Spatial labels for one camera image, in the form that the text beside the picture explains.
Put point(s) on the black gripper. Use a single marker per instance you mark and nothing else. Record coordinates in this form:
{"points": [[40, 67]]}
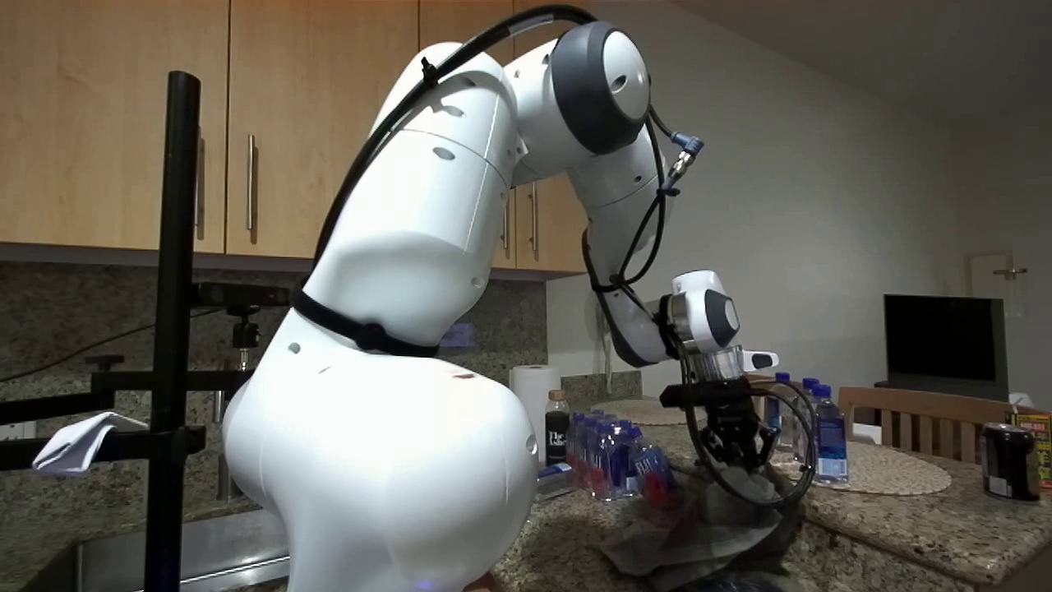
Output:
{"points": [[723, 399]]}

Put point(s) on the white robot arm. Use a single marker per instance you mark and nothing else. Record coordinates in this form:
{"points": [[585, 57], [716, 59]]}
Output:
{"points": [[372, 472]]}

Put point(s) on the clear water bottle blue label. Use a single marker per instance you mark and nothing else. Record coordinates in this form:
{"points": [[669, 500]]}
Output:
{"points": [[780, 390], [805, 423], [830, 445]]}

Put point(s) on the round woven placemat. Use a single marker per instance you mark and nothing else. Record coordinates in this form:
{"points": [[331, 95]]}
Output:
{"points": [[899, 476], [645, 417]]}

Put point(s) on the dark small bottle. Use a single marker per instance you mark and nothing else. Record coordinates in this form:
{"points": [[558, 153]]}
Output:
{"points": [[557, 433]]}

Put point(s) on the loose clear water bottle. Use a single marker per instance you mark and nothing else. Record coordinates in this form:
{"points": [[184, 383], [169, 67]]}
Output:
{"points": [[552, 476]]}

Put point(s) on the wooden chair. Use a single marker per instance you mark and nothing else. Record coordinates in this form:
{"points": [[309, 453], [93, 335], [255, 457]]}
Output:
{"points": [[920, 399]]}

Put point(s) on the white paper towel roll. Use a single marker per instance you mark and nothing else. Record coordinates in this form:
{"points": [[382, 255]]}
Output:
{"points": [[531, 399]]}

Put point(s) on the flat screen monitor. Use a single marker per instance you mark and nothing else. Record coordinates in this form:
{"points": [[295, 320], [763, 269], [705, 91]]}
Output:
{"points": [[940, 339]]}

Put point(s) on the black can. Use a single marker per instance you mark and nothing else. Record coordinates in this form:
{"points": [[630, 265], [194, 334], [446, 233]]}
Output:
{"points": [[1007, 461]]}

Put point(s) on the colourful snack package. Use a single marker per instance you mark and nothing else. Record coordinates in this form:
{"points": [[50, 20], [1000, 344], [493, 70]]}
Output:
{"points": [[1038, 448]]}

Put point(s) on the stainless steel sink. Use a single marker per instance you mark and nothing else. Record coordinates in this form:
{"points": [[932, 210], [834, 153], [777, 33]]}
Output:
{"points": [[208, 545]]}

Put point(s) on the black pole stand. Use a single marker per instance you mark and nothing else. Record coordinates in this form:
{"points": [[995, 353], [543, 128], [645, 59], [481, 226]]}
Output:
{"points": [[176, 273]]}

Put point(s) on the white crumpled paper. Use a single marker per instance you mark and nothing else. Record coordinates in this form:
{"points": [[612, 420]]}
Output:
{"points": [[83, 440]]}

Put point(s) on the wooden upper cabinet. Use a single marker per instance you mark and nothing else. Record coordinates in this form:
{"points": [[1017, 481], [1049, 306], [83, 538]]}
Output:
{"points": [[98, 133]]}

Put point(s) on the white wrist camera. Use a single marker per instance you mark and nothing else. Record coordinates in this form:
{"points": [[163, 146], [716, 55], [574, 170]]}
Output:
{"points": [[760, 358]]}

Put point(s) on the wall outlet plate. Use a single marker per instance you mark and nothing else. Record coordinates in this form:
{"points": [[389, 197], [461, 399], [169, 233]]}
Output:
{"points": [[461, 335]]}

